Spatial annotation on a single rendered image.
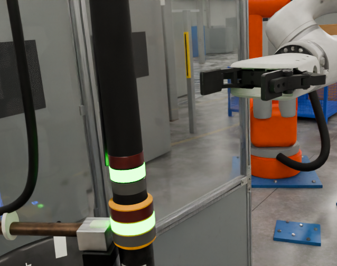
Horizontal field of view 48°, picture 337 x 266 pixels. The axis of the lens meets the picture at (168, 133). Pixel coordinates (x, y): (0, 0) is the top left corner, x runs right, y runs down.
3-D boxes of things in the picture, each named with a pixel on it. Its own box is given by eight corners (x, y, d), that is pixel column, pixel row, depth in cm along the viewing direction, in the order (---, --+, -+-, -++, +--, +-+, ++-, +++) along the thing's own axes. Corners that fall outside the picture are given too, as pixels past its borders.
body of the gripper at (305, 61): (327, 94, 56) (291, 109, 48) (266, 90, 63) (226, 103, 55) (329, 43, 54) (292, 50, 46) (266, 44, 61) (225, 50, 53)
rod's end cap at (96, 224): (86, 226, 37) (105, 226, 37) (93, 216, 39) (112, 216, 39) (89, 244, 38) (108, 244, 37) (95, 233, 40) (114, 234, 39)
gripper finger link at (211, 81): (233, 88, 54) (204, 96, 50) (216, 86, 57) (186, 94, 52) (233, 65, 54) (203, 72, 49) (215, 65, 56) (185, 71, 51)
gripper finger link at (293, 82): (311, 93, 46) (285, 103, 42) (287, 92, 49) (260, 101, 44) (312, 67, 46) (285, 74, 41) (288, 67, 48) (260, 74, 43)
